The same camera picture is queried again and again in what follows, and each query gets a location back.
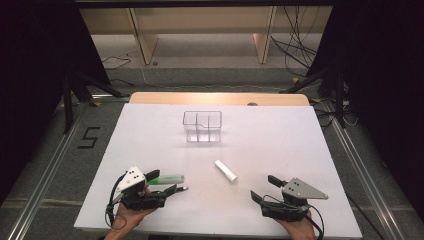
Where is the left hand-held gripper cable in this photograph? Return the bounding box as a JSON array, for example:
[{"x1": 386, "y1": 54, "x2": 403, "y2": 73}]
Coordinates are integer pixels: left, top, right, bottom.
[{"x1": 104, "y1": 172, "x2": 128, "y2": 232}]

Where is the hand-held gripper cable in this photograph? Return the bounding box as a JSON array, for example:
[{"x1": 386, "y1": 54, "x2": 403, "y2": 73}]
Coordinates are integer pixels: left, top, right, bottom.
[
  {"x1": 303, "y1": 204, "x2": 326, "y2": 240},
  {"x1": 104, "y1": 172, "x2": 128, "y2": 232}
]

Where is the aluminium floor rail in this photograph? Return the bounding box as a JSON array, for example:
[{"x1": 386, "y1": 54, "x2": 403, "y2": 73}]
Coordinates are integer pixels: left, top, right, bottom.
[
  {"x1": 321, "y1": 99, "x2": 406, "y2": 240},
  {"x1": 6, "y1": 102, "x2": 85, "y2": 240}
]

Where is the light wooden shelf unit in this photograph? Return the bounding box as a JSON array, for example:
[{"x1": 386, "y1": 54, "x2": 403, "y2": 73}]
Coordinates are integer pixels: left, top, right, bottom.
[{"x1": 79, "y1": 5, "x2": 334, "y2": 66}]

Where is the bundle of black cables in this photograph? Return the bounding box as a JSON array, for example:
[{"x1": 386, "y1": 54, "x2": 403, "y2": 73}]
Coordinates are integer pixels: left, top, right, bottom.
[{"x1": 270, "y1": 5, "x2": 318, "y2": 78}]

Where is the white table sheet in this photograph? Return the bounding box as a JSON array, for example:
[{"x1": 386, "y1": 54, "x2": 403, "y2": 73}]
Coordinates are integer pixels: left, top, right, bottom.
[{"x1": 73, "y1": 102, "x2": 364, "y2": 240}]

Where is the clear plastic pen organizer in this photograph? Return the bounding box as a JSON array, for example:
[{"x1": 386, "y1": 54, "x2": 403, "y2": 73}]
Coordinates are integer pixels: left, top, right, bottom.
[{"x1": 182, "y1": 110, "x2": 223, "y2": 144}]

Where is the white glue stick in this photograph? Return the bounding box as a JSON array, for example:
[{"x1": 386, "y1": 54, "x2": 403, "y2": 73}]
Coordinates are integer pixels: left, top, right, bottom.
[{"x1": 213, "y1": 159, "x2": 239, "y2": 184}]

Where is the thin black floor cable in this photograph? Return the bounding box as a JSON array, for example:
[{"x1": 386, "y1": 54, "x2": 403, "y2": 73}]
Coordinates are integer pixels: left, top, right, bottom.
[{"x1": 101, "y1": 55, "x2": 132, "y2": 71}]

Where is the black metal stand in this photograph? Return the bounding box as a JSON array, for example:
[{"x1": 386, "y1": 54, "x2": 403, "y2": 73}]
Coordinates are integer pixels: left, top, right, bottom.
[
  {"x1": 61, "y1": 71, "x2": 131, "y2": 135},
  {"x1": 279, "y1": 65, "x2": 348, "y2": 130}
]

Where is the green highlighter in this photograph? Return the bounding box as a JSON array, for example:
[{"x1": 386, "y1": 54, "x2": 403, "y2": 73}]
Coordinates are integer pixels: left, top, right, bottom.
[{"x1": 146, "y1": 173, "x2": 186, "y2": 186}]

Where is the right hand-held gripper cable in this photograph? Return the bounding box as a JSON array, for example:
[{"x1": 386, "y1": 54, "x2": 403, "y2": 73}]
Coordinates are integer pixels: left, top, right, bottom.
[{"x1": 303, "y1": 204, "x2": 326, "y2": 240}]

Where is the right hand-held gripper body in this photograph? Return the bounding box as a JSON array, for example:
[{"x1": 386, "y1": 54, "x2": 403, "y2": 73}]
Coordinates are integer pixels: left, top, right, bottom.
[{"x1": 261, "y1": 177, "x2": 330, "y2": 223}]

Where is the black curtain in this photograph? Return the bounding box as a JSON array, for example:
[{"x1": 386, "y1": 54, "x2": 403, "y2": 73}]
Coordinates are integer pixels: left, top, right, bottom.
[
  {"x1": 0, "y1": 0, "x2": 112, "y2": 205},
  {"x1": 305, "y1": 0, "x2": 424, "y2": 222}
]

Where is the person's left hand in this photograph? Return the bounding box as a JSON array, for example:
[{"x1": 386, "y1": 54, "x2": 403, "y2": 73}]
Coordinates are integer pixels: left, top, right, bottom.
[{"x1": 112, "y1": 201, "x2": 156, "y2": 234}]

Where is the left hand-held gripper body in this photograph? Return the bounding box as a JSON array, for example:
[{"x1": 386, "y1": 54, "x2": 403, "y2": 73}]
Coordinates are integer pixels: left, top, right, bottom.
[{"x1": 112, "y1": 165, "x2": 168, "y2": 211}]

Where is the person's right hand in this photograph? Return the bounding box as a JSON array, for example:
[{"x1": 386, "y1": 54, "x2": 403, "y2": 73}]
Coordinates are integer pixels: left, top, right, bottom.
[{"x1": 275, "y1": 212, "x2": 318, "y2": 240}]

